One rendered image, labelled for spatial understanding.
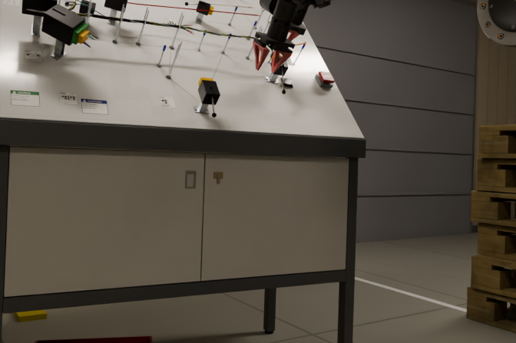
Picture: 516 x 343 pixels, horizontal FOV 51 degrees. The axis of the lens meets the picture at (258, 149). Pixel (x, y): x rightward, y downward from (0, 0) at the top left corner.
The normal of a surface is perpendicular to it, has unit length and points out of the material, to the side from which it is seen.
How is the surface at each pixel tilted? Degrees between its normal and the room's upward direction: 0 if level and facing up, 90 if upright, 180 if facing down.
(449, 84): 90
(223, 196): 90
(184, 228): 90
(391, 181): 90
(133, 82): 49
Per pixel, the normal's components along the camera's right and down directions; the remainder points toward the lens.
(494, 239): -0.85, -0.04
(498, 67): 0.55, 0.01
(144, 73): 0.37, -0.65
